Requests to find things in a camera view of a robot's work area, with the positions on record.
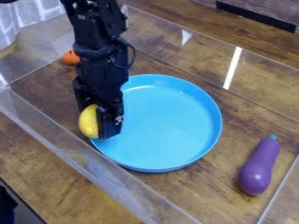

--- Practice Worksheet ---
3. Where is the orange toy carrot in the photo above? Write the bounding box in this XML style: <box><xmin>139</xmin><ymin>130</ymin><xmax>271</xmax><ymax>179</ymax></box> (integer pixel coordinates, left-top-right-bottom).
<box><xmin>60</xmin><ymin>50</ymin><xmax>80</xmax><ymax>66</ymax></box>

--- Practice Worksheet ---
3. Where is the yellow toy lemon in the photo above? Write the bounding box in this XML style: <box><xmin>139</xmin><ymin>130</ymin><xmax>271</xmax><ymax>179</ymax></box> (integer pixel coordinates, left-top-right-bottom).
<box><xmin>79</xmin><ymin>104</ymin><xmax>99</xmax><ymax>138</ymax></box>

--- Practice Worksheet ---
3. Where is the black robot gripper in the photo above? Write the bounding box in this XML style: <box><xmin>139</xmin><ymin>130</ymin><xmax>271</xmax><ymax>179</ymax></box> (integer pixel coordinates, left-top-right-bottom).
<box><xmin>72</xmin><ymin>49</ymin><xmax>129</xmax><ymax>139</ymax></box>

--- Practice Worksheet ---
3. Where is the white patterned curtain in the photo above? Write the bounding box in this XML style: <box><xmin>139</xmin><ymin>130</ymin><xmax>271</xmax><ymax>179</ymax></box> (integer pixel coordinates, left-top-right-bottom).
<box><xmin>0</xmin><ymin>0</ymin><xmax>66</xmax><ymax>51</ymax></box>

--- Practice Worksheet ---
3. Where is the clear acrylic enclosure wall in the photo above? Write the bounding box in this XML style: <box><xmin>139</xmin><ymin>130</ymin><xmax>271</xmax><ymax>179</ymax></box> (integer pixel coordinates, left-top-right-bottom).
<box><xmin>0</xmin><ymin>0</ymin><xmax>299</xmax><ymax>224</ymax></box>

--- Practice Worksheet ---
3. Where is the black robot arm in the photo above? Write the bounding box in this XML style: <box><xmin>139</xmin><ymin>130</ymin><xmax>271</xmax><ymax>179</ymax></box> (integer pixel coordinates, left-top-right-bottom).
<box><xmin>60</xmin><ymin>0</ymin><xmax>133</xmax><ymax>139</ymax></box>

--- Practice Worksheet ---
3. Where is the round blue tray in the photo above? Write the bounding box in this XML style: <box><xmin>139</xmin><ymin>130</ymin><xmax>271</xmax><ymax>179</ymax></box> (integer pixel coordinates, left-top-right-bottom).
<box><xmin>91</xmin><ymin>74</ymin><xmax>223</xmax><ymax>173</ymax></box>

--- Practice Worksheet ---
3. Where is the purple toy eggplant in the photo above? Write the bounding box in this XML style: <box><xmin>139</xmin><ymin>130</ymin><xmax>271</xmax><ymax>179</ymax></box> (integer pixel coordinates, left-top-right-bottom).
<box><xmin>238</xmin><ymin>134</ymin><xmax>281</xmax><ymax>195</ymax></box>

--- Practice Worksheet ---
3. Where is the black cable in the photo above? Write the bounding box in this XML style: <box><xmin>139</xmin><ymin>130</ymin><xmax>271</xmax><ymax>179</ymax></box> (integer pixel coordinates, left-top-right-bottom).
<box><xmin>110</xmin><ymin>36</ymin><xmax>138</xmax><ymax>70</ymax></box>

